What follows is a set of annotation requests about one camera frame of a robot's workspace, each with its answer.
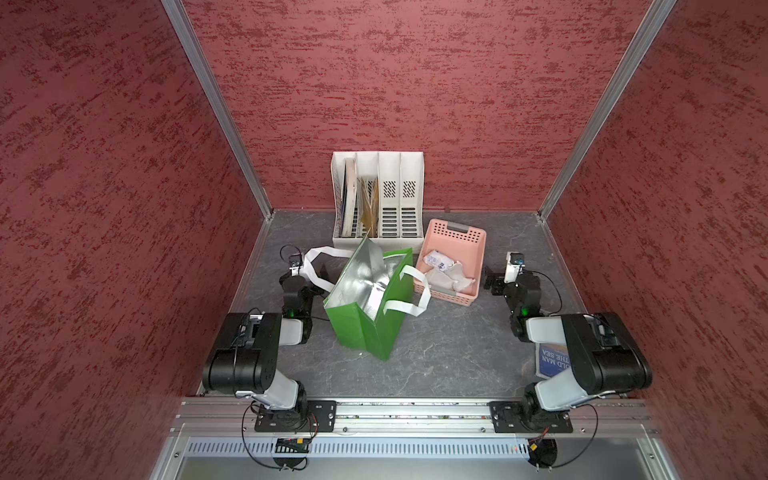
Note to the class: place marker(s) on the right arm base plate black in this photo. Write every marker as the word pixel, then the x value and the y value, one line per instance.
pixel 521 418

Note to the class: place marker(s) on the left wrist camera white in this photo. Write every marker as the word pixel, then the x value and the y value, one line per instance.
pixel 295 264

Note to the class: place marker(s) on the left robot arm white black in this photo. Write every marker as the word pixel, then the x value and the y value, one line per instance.
pixel 243 360

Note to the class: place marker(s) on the aluminium corner post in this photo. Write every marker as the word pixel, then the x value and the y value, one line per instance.
pixel 647 31
pixel 193 50

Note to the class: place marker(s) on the right aluminium corner post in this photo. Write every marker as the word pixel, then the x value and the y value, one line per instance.
pixel 647 31

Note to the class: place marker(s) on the white magazine file organizer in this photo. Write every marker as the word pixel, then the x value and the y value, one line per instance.
pixel 401 177

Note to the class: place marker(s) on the white printed ice pack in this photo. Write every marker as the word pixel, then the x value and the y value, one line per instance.
pixel 439 261

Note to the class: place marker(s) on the green insulated delivery bag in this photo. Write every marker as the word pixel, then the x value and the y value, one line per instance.
pixel 373 295

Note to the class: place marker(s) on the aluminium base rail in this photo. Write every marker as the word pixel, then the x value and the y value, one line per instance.
pixel 431 417

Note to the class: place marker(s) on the blue paperback book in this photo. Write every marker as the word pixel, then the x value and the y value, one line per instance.
pixel 550 360

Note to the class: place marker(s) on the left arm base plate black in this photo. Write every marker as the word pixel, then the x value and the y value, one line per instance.
pixel 295 416

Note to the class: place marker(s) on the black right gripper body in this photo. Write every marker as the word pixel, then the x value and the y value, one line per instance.
pixel 501 282

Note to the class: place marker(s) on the books in file organizer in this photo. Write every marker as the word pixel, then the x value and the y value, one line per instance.
pixel 356 194

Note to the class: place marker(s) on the pink perforated plastic basket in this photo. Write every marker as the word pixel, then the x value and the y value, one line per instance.
pixel 463 243

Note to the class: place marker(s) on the left aluminium corner post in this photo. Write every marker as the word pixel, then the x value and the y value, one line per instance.
pixel 193 50

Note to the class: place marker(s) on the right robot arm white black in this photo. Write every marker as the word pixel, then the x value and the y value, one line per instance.
pixel 604 359

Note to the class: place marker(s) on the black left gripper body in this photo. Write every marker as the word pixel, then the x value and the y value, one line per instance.
pixel 291 279

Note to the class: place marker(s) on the white plain ice pack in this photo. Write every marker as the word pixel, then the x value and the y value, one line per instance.
pixel 451 279

